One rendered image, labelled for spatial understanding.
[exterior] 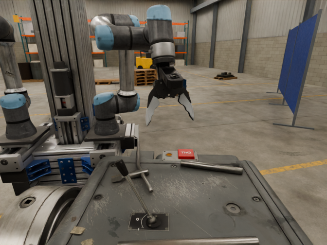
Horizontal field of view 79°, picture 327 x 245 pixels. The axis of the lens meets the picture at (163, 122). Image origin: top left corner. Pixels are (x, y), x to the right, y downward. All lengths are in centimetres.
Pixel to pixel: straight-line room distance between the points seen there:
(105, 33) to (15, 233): 59
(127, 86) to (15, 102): 60
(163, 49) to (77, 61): 84
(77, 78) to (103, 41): 71
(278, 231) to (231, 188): 16
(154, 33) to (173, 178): 44
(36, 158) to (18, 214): 75
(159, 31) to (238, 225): 55
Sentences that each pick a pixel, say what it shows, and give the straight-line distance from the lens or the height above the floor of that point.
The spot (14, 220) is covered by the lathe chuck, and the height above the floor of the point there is 122.
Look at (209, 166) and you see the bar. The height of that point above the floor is 127.
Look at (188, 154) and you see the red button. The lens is 75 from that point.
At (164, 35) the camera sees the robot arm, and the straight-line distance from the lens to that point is 63.
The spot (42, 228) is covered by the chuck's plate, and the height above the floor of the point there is 122.
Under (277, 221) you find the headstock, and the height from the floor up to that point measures 125.
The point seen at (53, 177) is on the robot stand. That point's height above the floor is 89.
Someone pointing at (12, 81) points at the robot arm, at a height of 146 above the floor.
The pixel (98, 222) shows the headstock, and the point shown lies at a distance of 54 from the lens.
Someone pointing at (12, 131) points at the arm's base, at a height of 121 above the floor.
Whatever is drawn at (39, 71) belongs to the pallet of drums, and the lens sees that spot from 1313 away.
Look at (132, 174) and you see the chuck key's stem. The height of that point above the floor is 127.
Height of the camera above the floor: 163
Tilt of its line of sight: 20 degrees down
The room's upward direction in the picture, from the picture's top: straight up
